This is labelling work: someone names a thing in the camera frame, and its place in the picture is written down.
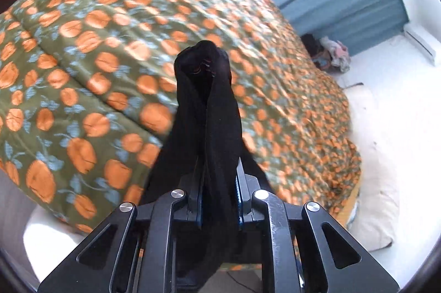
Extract black pants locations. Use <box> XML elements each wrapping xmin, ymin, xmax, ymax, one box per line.
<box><xmin>141</xmin><ymin>40</ymin><xmax>270</xmax><ymax>292</ymax></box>

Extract white pillow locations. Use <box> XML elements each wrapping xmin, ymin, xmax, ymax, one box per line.
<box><xmin>342</xmin><ymin>83</ymin><xmax>398</xmax><ymax>251</ymax></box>

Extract pile of light clothes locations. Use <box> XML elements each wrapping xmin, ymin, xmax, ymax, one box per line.
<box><xmin>300</xmin><ymin>33</ymin><xmax>351</xmax><ymax>73</ymax></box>

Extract olive orange floral bedspread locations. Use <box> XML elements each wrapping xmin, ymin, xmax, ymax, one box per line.
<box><xmin>1</xmin><ymin>0</ymin><xmax>361</xmax><ymax>233</ymax></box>

